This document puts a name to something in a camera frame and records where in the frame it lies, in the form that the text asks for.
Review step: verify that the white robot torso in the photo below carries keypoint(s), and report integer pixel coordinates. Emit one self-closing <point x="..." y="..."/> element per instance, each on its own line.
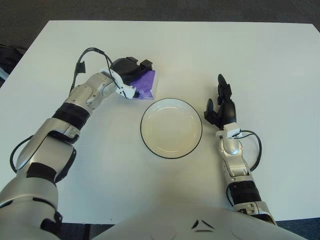
<point x="187" y="225"/>

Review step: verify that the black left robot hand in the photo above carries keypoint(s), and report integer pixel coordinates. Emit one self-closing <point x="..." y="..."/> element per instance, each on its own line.
<point x="125" y="67"/>

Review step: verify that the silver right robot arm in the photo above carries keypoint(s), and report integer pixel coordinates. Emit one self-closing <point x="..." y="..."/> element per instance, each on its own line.
<point x="233" y="155"/>

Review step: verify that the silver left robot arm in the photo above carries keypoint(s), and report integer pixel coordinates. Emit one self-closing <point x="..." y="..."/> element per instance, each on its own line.
<point x="82" y="95"/>

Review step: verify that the white plate with black rim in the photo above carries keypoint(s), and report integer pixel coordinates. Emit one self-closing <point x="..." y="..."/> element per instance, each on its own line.
<point x="171" y="128"/>

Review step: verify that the purple tissue paper pack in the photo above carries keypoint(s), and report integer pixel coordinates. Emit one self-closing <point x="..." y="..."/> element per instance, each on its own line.
<point x="146" y="85"/>

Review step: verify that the pale blue object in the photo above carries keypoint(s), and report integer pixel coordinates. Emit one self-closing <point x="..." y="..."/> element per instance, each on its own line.
<point x="2" y="73"/>

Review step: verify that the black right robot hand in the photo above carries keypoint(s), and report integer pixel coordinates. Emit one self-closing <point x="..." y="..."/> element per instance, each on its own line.
<point x="228" y="112"/>

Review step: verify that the black bag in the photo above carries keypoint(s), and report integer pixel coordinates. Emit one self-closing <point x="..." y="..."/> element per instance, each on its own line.
<point x="10" y="56"/>

